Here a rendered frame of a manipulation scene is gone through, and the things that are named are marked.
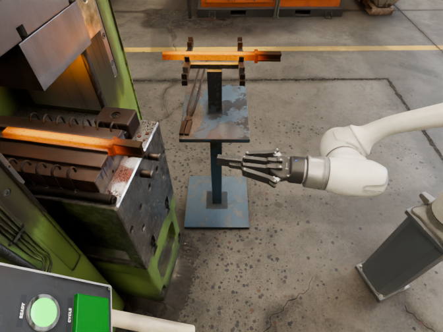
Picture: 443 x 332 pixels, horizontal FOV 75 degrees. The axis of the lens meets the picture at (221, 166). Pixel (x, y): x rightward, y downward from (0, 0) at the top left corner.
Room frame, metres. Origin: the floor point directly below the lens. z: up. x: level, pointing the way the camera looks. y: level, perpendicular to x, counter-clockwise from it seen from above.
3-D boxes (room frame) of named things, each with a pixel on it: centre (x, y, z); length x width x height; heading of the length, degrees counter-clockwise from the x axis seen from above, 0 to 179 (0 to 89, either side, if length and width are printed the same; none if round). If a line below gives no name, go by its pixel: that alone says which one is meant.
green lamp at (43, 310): (0.13, 0.29, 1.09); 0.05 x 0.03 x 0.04; 170
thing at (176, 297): (0.57, 0.28, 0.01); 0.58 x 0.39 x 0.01; 170
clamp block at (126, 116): (0.76, 0.36, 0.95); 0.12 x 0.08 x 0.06; 80
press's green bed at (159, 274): (0.67, 0.53, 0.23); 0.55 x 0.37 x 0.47; 80
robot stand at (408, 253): (0.57, -0.88, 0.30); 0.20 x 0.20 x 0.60; 21
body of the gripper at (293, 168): (0.51, -0.18, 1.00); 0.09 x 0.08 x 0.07; 80
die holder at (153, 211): (0.67, 0.53, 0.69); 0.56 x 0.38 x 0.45; 80
